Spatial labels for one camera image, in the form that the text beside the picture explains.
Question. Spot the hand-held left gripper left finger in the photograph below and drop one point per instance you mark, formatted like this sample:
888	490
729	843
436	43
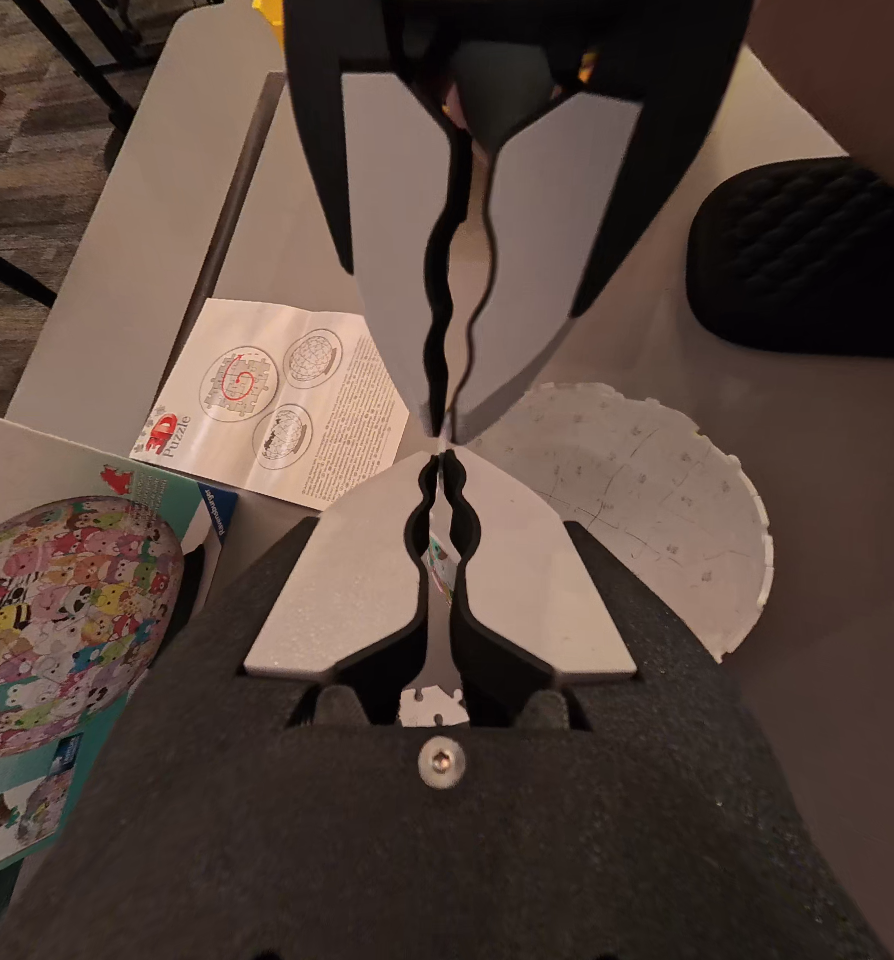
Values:
342	592

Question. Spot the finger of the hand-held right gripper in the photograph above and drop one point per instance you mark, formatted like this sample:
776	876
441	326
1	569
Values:
552	225
387	225

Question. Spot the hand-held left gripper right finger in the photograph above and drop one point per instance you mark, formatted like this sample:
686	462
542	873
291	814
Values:
544	600

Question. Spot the half-built puzzle ball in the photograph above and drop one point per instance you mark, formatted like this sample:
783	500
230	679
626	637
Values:
642	510

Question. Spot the person's right forearm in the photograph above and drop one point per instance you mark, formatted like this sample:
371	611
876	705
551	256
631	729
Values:
852	75

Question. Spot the puzzle ball box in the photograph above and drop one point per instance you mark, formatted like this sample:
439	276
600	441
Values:
64	622

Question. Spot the folded instruction sheet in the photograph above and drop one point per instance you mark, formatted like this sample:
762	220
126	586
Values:
266	397

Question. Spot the yellow plastic bin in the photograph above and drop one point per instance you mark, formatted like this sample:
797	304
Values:
270	19

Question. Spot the black metal frame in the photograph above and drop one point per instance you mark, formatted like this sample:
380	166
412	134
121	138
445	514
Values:
86	67
11	274

